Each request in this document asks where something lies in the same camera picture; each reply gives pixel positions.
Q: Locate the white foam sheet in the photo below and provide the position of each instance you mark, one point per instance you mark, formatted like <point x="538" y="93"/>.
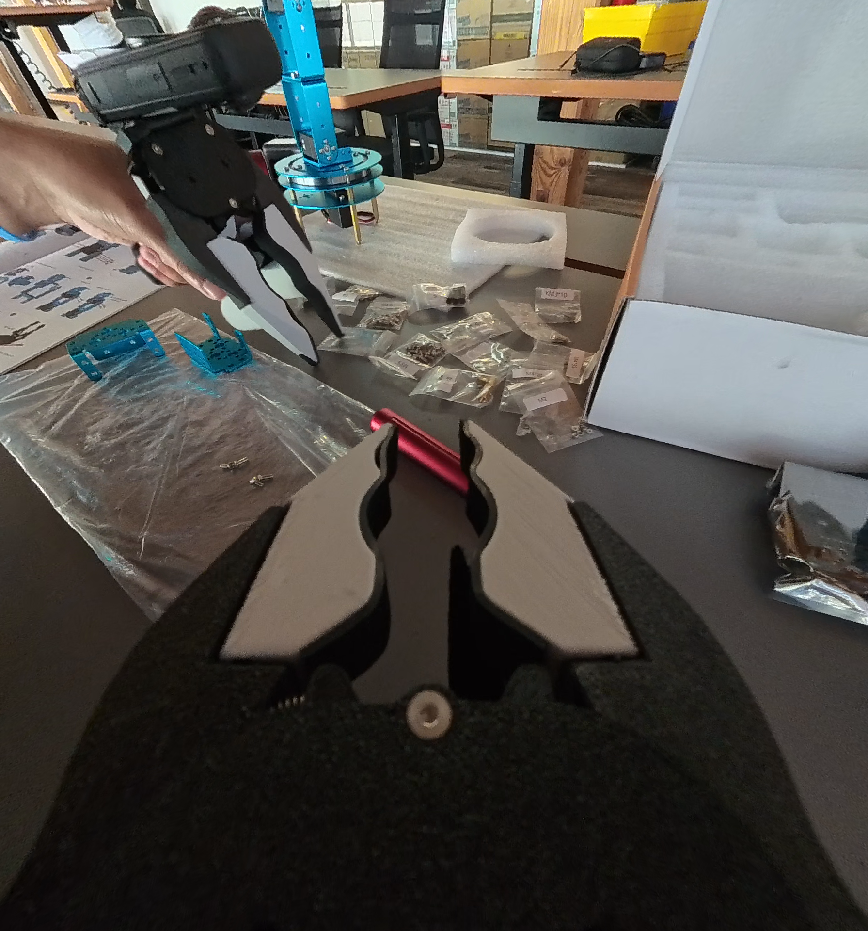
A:
<point x="419" y="211"/>

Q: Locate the large clear plastic bag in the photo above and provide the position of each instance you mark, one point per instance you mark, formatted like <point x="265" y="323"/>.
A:
<point x="114" y="451"/>

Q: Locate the yellow storage bin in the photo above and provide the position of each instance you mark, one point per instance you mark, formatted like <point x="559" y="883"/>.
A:
<point x="644" y="25"/>

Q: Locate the blue metal bracket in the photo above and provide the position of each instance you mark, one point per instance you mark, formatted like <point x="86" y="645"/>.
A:
<point x="219" y="356"/>
<point x="106" y="342"/>

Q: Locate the blue toy robot arm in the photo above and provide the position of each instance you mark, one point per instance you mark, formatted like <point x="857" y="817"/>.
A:
<point x="303" y="73"/>

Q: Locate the dark desk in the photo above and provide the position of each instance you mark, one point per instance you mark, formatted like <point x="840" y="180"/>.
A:
<point x="695" y="509"/>

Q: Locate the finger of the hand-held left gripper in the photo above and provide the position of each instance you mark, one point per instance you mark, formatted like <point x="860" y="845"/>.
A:
<point x="288" y="233"/>
<point x="252" y="284"/>

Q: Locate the blue wristband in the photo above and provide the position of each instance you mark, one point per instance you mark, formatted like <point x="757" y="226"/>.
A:
<point x="5" y="231"/>

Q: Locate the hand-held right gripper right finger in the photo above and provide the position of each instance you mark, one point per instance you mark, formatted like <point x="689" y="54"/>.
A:
<point x="550" y="582"/>

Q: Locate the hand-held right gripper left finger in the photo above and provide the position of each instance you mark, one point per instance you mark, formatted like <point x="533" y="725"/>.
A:
<point x="310" y="582"/>

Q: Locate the white foam box insert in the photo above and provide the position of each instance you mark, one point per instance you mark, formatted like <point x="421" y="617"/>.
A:
<point x="732" y="218"/>

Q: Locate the orange cardboard box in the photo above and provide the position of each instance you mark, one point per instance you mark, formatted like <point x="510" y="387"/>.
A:
<point x="732" y="385"/>

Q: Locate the pile of small screw bags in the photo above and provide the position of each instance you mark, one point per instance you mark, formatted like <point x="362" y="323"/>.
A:
<point x="470" y="378"/>

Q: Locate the black zip pouch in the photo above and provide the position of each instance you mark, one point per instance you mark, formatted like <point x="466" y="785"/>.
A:
<point x="608" y="57"/>

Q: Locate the stack of cardboard boxes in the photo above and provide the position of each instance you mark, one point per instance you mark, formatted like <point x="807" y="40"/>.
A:
<point x="488" y="33"/>

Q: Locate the black office chair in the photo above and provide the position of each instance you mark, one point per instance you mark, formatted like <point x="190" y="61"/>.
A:
<point x="412" y="29"/>

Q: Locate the pink metal cylinder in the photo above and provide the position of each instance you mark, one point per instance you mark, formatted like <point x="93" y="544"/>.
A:
<point x="419" y="447"/>

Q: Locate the person's left hand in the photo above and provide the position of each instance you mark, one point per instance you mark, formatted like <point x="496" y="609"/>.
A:
<point x="77" y="182"/>

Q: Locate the wooden office desk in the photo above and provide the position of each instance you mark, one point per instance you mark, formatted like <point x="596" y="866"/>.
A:
<point x="375" y="80"/>

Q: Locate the bag of coloured parts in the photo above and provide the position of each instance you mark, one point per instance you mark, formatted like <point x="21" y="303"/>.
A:
<point x="819" y="553"/>

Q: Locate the wooden standing desk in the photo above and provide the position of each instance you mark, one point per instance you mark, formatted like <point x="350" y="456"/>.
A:
<point x="26" y="10"/>

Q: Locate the wooden workbench table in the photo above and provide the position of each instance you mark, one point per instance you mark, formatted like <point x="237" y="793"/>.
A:
<point x="521" y="80"/>

